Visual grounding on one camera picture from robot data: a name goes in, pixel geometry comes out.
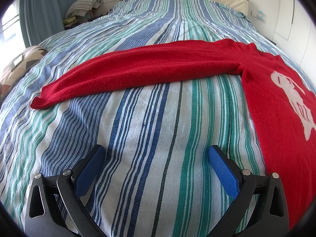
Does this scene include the patterned beige cushion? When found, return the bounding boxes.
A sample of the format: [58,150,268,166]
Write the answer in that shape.
[1,45,48,103]

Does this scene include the red knit sweater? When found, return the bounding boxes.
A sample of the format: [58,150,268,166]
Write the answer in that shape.
[31,39,315,228]

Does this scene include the teal curtain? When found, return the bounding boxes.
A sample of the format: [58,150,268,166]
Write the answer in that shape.
[19,0,77,48]

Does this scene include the white wardrobe doors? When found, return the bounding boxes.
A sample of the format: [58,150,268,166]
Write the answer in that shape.
[273,0,315,77]

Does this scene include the pile of folded clothes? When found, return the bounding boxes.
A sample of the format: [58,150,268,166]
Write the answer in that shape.
[63,0,103,29]

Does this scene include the wall socket panel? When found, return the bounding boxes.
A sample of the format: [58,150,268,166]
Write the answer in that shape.
[251,10,266,22]

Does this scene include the striped blue green bedspread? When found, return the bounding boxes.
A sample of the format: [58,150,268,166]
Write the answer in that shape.
[1,0,315,236]

